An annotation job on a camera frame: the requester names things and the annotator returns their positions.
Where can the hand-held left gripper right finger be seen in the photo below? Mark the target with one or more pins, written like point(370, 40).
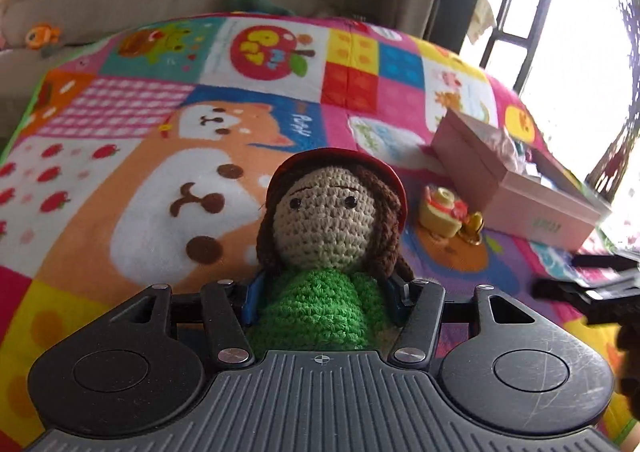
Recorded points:
point(397, 299)

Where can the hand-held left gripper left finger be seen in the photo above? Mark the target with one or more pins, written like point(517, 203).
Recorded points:
point(255, 289)

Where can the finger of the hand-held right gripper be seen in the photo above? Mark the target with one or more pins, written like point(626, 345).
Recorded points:
point(560, 290)
point(607, 261)

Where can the crochet doll with green dress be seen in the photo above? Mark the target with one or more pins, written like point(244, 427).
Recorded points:
point(320, 232)

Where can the pink cardboard box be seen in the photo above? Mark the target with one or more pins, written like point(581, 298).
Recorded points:
point(530, 202)

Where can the yellow plastic toy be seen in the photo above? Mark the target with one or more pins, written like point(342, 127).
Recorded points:
point(442, 212)

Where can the small gold trinket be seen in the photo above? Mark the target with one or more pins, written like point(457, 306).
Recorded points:
point(474, 228)

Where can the dark leafy plant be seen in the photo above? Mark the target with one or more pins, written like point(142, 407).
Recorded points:
point(627, 122)

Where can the colourful printed blanket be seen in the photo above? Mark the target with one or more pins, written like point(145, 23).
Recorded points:
point(125, 172)

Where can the hanging pale cloth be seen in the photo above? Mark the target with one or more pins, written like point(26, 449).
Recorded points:
point(484, 17)

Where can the orange fish plush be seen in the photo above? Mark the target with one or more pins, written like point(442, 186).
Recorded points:
point(42, 36)

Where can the dark window frame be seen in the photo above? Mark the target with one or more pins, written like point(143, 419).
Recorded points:
point(530, 32)

